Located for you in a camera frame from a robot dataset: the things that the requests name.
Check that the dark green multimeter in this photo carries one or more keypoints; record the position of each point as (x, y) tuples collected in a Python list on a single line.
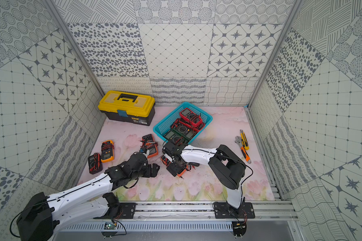
[(185, 131), (175, 138)]

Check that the orange multimeter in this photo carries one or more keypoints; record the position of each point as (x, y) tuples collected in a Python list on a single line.
[(149, 146), (176, 170)]

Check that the yellow black toolbox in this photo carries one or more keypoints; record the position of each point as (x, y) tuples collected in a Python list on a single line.
[(128, 107)]

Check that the small yellow multimeter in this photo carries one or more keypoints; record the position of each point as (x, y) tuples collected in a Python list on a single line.
[(107, 151)]

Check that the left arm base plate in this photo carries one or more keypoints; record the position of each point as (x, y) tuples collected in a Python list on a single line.
[(125, 210)]

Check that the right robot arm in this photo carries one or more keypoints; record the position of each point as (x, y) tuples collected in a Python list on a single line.
[(226, 165)]

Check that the white cable duct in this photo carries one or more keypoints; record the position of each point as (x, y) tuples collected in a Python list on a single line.
[(147, 226)]

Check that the teal plastic basket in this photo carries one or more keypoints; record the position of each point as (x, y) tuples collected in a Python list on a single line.
[(161, 128)]

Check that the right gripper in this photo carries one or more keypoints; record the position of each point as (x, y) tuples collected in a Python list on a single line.
[(172, 163)]

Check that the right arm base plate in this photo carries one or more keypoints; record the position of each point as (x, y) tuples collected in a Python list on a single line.
[(223, 210)]

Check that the red multimeter with grey screen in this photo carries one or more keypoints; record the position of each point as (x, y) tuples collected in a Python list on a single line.
[(191, 119)]

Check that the small black multimeter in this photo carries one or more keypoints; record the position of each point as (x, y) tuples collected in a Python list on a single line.
[(165, 160)]

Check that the yellow utility knife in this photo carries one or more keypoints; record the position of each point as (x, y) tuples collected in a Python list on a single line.
[(244, 140)]

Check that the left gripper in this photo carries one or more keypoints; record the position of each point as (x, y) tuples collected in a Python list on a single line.
[(152, 169)]

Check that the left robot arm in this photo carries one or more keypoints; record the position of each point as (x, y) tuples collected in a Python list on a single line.
[(46, 215)]

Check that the aluminium rail frame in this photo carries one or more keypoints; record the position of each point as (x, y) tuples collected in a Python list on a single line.
[(203, 211)]

